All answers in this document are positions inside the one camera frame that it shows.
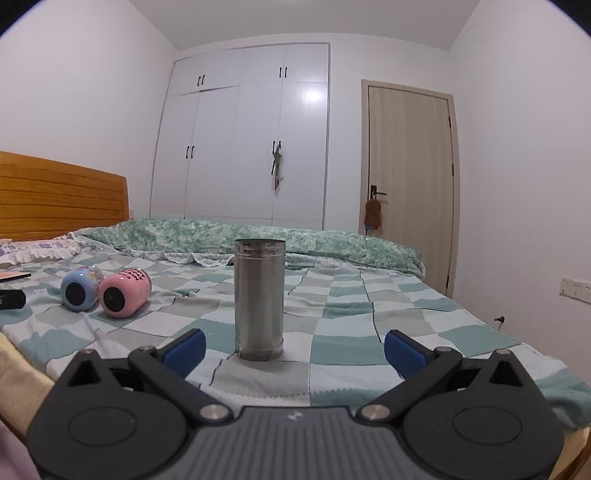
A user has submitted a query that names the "beige wooden door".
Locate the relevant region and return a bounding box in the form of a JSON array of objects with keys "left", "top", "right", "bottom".
[{"left": 360, "top": 79, "right": 461, "bottom": 298}]

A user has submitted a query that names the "green floral quilt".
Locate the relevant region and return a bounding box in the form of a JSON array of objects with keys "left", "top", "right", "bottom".
[{"left": 81, "top": 217, "right": 426, "bottom": 278}]

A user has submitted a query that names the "blue cup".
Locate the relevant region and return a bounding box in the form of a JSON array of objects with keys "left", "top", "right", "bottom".
[{"left": 60, "top": 265, "right": 105, "bottom": 312}]

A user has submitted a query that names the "wooden bed frame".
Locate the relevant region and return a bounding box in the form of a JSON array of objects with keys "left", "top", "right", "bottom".
[{"left": 549, "top": 427, "right": 591, "bottom": 480}]

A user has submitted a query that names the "white wall socket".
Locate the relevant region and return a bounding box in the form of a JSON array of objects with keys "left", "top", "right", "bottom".
[{"left": 560, "top": 276, "right": 591, "bottom": 304}]

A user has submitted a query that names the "pink cloth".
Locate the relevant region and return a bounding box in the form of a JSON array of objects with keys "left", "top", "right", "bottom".
[{"left": 0, "top": 415, "right": 42, "bottom": 480}]

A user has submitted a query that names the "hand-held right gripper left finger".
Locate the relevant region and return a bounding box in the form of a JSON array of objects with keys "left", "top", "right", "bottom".
[{"left": 55, "top": 329, "right": 234, "bottom": 425}]

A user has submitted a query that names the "wooden headboard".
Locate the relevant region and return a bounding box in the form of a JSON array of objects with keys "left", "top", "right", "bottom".
[{"left": 0, "top": 151, "right": 130, "bottom": 242}]

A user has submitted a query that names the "pink cup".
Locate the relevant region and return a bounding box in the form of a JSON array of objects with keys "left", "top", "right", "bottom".
[{"left": 98, "top": 267, "right": 153, "bottom": 319}]

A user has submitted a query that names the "stainless steel cup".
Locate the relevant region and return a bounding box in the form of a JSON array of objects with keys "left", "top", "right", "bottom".
[{"left": 233, "top": 237, "right": 287, "bottom": 362}]

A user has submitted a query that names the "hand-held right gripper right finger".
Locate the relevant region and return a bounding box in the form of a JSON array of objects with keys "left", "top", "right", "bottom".
[{"left": 355, "top": 329, "right": 539, "bottom": 425}]

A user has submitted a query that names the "white wardrobe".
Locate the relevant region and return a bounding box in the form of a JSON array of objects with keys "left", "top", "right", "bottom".
[{"left": 150, "top": 42, "right": 331, "bottom": 232}]

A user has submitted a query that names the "brown hanging cloth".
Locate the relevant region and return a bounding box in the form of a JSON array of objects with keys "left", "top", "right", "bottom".
[{"left": 363, "top": 194, "right": 384, "bottom": 230}]

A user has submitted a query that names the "green hanging ornament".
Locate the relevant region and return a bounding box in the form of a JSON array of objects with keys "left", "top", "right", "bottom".
[{"left": 270, "top": 141, "right": 286, "bottom": 192}]

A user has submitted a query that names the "checkered green blanket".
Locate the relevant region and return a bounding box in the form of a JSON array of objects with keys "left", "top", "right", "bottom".
[{"left": 0, "top": 251, "right": 573, "bottom": 430}]

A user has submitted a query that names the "purple floral pillow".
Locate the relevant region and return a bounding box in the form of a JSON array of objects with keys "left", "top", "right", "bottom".
[{"left": 0, "top": 232, "right": 93, "bottom": 271}]

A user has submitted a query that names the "cream bed sheet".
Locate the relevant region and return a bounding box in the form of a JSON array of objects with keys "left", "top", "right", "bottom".
[{"left": 0, "top": 330, "right": 56, "bottom": 444}]

